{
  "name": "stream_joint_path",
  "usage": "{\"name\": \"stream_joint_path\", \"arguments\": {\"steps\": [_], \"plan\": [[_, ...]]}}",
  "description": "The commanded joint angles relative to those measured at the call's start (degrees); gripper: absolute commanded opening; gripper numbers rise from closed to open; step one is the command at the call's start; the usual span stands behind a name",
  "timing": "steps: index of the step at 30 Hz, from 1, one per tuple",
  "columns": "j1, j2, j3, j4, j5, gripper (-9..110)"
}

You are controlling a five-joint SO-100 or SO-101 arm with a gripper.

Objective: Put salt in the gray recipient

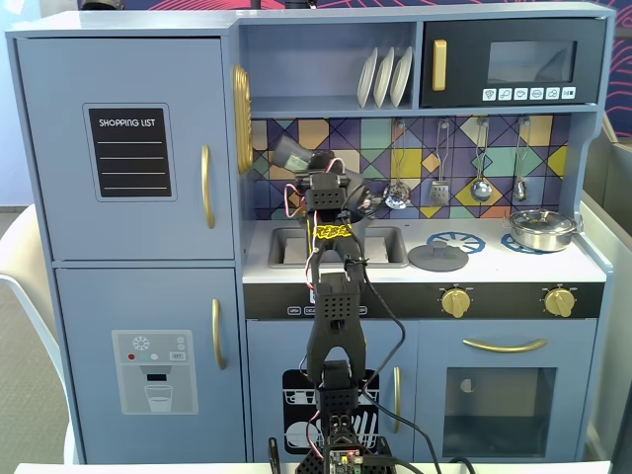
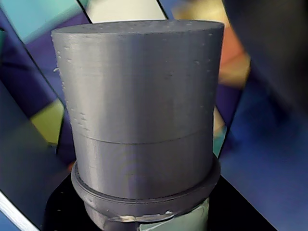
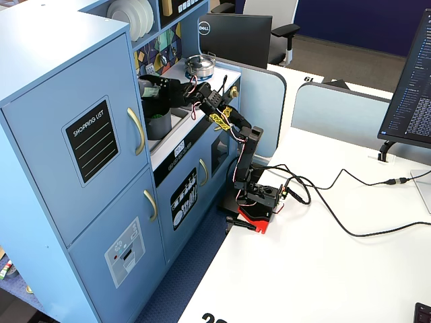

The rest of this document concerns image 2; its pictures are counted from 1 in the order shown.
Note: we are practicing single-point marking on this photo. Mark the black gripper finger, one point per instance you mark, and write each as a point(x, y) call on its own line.
point(62, 209)
point(231, 211)

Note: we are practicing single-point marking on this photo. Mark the gray cylindrical salt shaker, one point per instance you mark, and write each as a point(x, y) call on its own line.
point(137, 96)

